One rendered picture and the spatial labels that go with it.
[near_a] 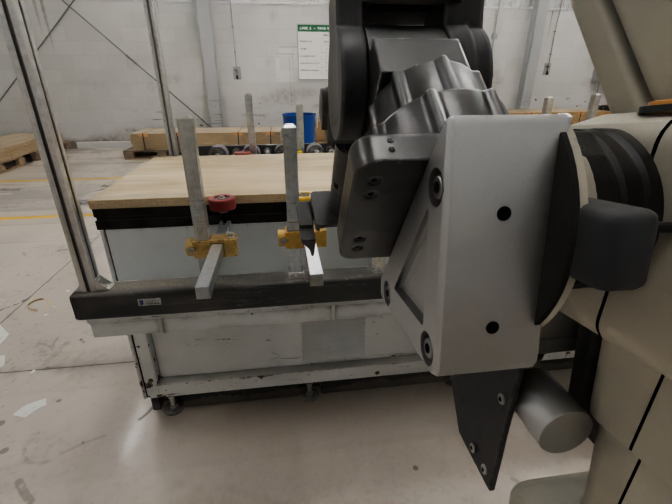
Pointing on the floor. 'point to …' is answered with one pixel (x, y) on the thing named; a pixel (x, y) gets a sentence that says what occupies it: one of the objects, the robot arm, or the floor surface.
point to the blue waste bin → (304, 124)
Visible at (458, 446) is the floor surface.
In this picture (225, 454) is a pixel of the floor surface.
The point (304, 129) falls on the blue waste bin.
